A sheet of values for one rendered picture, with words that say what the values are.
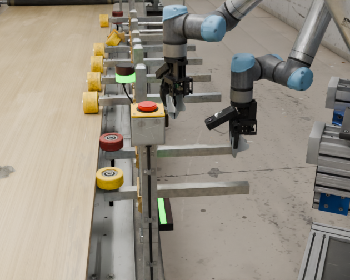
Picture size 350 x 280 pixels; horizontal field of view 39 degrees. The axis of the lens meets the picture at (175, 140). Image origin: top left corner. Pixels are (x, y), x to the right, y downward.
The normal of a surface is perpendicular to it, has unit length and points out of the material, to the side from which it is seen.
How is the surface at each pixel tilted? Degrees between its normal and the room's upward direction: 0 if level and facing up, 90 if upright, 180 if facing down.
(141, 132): 90
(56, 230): 0
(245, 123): 90
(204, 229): 0
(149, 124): 90
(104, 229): 0
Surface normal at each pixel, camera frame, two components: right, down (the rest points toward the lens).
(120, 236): 0.00, -0.91
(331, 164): -0.37, 0.39
